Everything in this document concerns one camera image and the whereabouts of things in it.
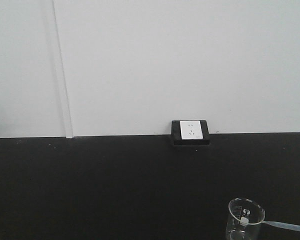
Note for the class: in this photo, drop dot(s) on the large clear glass beaker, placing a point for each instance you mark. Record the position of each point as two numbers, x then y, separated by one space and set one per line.
243 207

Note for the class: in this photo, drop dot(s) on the black white power socket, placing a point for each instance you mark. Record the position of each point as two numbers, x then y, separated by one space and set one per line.
186 133

